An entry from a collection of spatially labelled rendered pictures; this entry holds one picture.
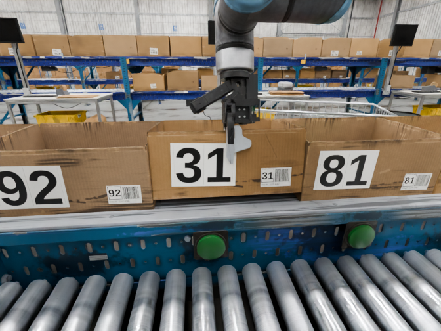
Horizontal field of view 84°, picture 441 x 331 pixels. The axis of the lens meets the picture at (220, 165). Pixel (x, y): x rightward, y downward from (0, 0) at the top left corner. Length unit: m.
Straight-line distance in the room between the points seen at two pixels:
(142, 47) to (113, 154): 4.61
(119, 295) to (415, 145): 0.81
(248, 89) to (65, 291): 0.63
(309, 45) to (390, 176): 4.89
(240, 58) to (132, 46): 4.66
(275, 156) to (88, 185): 0.46
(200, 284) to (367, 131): 0.80
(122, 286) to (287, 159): 0.50
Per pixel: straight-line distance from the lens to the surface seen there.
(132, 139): 0.90
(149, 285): 0.66
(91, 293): 0.69
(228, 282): 0.64
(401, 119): 1.15
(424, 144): 0.83
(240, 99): 0.58
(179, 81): 4.84
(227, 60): 0.59
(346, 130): 1.03
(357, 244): 0.76
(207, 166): 0.61
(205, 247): 0.62
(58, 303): 0.70
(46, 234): 0.69
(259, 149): 0.62
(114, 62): 5.22
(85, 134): 0.94
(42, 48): 5.73
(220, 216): 0.60
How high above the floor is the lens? 1.22
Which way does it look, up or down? 22 degrees down
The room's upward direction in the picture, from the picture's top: straight up
